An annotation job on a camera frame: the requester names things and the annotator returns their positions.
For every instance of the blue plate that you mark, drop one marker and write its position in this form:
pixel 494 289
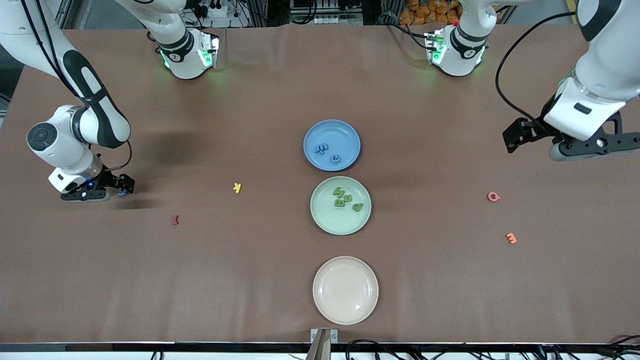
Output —
pixel 345 137

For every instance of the green foam letter p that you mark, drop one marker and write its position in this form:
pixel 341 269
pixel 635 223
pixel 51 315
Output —
pixel 355 209

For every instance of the light green plate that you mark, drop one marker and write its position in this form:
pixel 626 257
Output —
pixel 330 220

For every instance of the grey metal post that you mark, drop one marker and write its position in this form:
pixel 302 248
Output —
pixel 315 350

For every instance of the brown table cover sheet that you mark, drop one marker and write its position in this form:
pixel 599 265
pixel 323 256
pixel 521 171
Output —
pixel 250 280

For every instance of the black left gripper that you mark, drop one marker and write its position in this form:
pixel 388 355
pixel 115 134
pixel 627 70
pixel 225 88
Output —
pixel 536 129

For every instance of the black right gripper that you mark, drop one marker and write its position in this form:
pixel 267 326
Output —
pixel 108 179

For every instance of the beige plate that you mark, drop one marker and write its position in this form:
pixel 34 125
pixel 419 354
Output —
pixel 345 290

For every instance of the aluminium frame profile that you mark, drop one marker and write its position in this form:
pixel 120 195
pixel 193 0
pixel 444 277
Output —
pixel 61 15

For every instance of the white power strip with plugs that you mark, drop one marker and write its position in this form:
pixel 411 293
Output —
pixel 215 12

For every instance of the pile of orange fruit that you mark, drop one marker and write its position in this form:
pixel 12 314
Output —
pixel 425 12

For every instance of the blue foam capital letter G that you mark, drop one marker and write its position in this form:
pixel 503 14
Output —
pixel 333 159

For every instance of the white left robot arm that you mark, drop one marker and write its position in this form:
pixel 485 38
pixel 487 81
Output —
pixel 615 60

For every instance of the green foam letter N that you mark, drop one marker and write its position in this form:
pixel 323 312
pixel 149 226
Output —
pixel 339 191

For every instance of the orange foam letter E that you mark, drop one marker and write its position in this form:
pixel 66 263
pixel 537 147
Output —
pixel 511 238

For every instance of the long white socket strip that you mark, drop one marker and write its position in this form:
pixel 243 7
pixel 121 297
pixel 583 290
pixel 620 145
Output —
pixel 340 19

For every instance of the silver metal bracket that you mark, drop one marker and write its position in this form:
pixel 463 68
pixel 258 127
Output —
pixel 332 336

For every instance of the green foam letter B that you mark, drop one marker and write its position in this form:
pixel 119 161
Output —
pixel 340 203

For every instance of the pink foam letter G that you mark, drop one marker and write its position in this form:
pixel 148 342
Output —
pixel 490 196

